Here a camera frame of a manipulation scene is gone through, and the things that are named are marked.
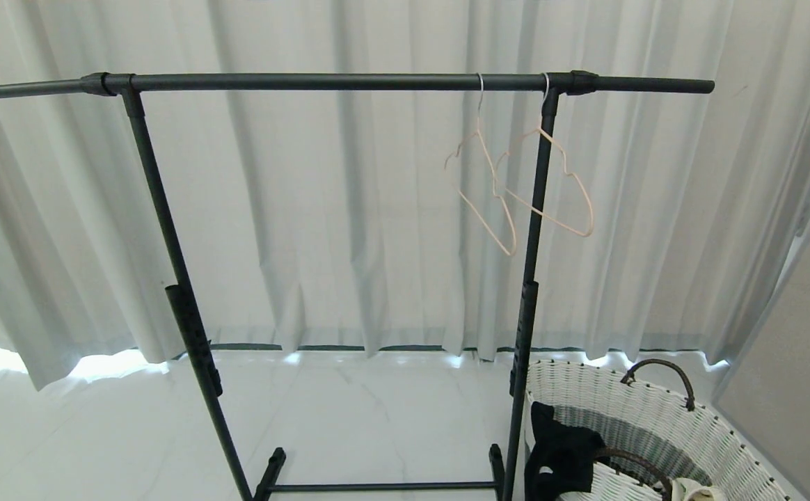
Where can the cream printed garment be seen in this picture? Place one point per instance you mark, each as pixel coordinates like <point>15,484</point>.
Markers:
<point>694,491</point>

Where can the black garment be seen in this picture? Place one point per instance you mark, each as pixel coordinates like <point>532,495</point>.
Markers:
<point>561,452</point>

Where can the black clothes rack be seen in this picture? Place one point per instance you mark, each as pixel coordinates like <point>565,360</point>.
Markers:
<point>377,82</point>

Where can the white curtain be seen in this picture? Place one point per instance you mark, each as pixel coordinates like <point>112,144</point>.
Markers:
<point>307,209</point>

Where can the pink clothes hanger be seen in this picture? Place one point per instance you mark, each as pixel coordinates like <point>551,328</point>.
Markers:
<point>551,216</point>
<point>480,90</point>

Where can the white laundry basket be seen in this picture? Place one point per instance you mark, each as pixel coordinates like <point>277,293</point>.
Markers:
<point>655,410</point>

